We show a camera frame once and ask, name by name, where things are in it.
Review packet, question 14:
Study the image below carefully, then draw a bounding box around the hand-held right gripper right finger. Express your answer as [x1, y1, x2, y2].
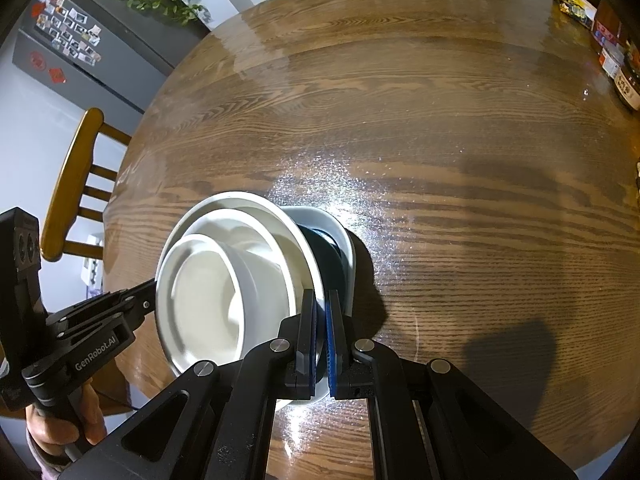
[325, 287, 577, 480]

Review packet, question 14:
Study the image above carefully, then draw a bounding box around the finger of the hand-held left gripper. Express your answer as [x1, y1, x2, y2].
[55, 299, 157, 347]
[47, 279, 159, 330]

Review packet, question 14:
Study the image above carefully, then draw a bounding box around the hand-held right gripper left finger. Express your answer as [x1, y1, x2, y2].
[60, 287, 322, 480]

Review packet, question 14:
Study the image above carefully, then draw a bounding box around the small white bowl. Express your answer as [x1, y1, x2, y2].
[156, 234, 252, 369]

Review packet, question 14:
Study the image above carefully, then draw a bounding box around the blue plate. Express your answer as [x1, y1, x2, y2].
[297, 225, 349, 307]

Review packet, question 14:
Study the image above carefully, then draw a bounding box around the large white plate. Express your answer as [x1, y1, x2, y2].
[155, 191, 324, 379]

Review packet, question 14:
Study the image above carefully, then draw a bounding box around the person's left hand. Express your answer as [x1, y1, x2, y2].
[25, 382, 109, 471]

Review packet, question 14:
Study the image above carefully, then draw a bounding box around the white power strip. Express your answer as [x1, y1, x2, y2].
[80, 233, 106, 287]

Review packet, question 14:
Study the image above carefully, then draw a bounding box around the wooden chair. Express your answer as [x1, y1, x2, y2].
[40, 107, 134, 267]

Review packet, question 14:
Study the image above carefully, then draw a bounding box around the grey refrigerator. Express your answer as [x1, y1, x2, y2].
[12, 0, 212, 117]

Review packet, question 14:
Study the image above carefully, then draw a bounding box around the cluster of fridge magnets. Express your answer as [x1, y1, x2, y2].
[35, 0, 104, 67]

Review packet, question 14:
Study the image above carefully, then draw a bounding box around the dark sauce jar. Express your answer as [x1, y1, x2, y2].
[614, 67, 640, 112]

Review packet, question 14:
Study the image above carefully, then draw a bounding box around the red label jar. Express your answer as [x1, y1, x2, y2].
[599, 42, 629, 79]

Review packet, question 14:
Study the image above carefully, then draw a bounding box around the yellow snack bag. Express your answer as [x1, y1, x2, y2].
[551, 0, 599, 29]

